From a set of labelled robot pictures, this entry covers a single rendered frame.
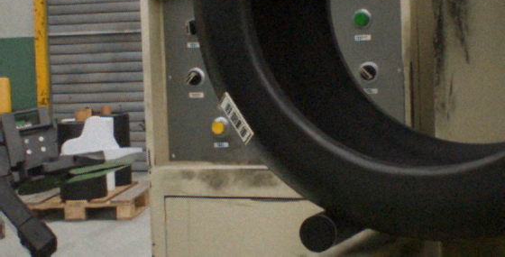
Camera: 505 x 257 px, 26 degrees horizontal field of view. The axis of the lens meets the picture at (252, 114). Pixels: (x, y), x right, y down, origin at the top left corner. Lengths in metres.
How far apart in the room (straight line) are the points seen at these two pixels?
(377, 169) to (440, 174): 0.07
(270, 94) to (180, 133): 0.97
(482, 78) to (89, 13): 9.77
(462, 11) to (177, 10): 0.77
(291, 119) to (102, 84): 9.98
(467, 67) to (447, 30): 0.06
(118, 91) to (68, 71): 0.57
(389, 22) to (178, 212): 0.56
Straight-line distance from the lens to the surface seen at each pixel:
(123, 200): 7.80
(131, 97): 11.12
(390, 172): 1.24
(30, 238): 1.23
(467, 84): 1.63
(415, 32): 2.04
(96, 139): 1.26
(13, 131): 1.24
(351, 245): 1.44
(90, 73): 11.29
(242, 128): 1.32
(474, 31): 1.63
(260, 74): 1.28
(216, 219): 2.16
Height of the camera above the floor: 1.11
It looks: 3 degrees down
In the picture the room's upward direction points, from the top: 2 degrees counter-clockwise
